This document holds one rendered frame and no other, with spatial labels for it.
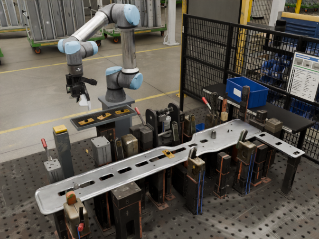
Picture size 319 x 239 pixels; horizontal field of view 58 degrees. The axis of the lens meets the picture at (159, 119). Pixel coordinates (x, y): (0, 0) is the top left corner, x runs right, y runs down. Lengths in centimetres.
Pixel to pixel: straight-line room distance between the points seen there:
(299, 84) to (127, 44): 117
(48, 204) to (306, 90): 170
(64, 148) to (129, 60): 68
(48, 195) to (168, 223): 65
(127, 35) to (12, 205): 122
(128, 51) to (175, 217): 103
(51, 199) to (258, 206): 114
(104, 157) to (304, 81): 138
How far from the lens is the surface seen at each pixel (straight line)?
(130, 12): 180
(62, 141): 167
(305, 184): 213
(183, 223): 168
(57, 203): 142
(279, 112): 222
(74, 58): 152
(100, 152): 157
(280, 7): 598
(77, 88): 156
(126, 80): 194
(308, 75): 214
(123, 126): 213
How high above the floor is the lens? 193
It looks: 27 degrees down
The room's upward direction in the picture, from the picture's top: straight up
